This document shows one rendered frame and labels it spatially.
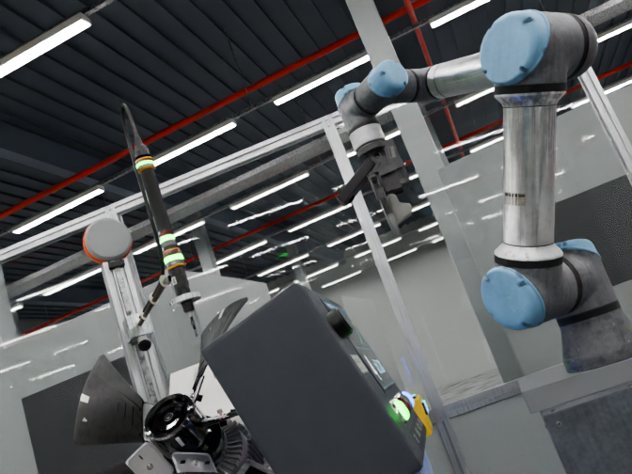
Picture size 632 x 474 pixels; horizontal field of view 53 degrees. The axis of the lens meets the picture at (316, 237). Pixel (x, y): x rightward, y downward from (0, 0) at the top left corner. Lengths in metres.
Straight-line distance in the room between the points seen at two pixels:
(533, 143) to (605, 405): 0.45
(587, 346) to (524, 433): 0.89
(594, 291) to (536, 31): 0.48
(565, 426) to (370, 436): 0.66
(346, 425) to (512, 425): 1.57
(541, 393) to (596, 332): 0.15
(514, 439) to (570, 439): 0.94
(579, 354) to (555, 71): 0.50
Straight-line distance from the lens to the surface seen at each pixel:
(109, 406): 1.65
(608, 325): 1.26
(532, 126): 1.11
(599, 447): 1.18
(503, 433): 2.10
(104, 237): 2.24
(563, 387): 1.23
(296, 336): 0.56
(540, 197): 1.13
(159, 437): 1.42
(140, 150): 1.59
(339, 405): 0.55
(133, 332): 2.04
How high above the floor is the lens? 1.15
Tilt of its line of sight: 13 degrees up
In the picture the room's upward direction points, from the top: 20 degrees counter-clockwise
